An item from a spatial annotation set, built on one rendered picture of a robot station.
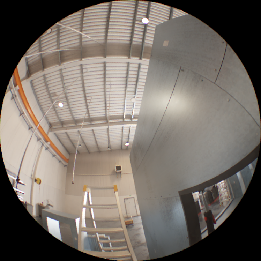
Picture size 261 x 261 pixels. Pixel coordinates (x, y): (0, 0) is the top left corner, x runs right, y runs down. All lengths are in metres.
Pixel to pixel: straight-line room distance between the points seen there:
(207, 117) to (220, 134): 0.10
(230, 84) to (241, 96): 0.06
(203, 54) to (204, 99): 0.22
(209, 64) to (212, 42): 0.12
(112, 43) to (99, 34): 1.02
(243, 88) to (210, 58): 0.19
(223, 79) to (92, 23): 6.31
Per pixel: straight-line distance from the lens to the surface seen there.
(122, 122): 7.86
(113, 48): 6.01
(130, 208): 10.35
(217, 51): 0.48
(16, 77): 7.00
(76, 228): 2.86
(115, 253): 0.88
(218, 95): 0.42
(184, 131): 0.54
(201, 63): 0.51
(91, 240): 3.77
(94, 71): 6.16
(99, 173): 10.85
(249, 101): 0.39
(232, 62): 0.44
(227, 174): 0.43
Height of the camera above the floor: 2.17
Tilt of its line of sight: 41 degrees up
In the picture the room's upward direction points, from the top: 12 degrees counter-clockwise
